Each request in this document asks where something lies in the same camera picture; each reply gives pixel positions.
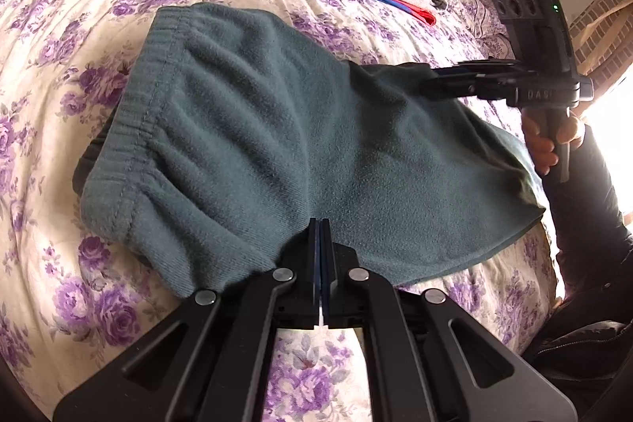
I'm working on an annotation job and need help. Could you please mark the teal fleece pants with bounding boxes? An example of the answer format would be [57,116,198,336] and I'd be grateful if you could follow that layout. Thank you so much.
[80,3,542,297]

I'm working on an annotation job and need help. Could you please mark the right hand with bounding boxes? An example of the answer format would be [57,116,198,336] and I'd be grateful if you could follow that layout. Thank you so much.
[521,109,586,176]

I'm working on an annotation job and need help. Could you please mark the purple floral bedsheet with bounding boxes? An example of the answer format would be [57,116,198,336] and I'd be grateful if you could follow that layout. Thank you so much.
[1,0,557,418]

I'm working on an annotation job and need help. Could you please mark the black sleeved right forearm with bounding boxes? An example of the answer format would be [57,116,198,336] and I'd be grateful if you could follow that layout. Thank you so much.
[521,124,633,422]

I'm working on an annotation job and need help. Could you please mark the brick pattern curtain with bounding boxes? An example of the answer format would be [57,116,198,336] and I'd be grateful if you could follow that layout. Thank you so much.
[570,0,633,97]

